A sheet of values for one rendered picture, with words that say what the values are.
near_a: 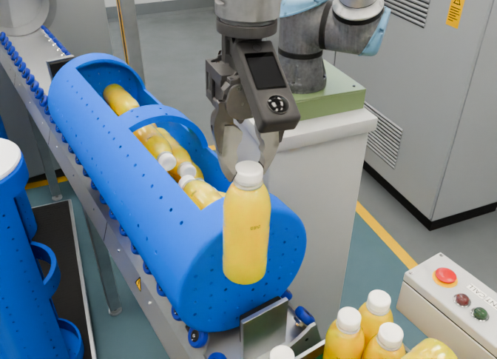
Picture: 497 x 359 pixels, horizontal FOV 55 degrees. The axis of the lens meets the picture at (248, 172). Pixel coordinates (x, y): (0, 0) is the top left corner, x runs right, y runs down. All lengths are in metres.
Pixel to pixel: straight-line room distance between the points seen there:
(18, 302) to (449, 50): 1.97
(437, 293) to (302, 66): 0.63
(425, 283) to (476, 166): 1.80
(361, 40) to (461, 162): 1.51
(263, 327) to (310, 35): 0.68
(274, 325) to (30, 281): 0.87
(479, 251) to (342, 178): 1.52
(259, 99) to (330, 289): 1.23
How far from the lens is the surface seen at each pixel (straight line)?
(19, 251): 1.52
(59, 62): 1.93
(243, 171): 0.64
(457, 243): 2.78
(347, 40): 1.19
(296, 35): 1.22
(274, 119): 0.51
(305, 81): 1.25
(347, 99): 1.31
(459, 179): 2.67
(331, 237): 1.51
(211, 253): 0.81
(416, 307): 0.97
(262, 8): 0.55
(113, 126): 1.14
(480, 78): 2.37
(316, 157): 1.28
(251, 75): 0.54
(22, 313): 1.67
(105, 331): 2.27
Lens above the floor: 1.75
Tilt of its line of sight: 35 degrees down
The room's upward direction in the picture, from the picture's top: straight up
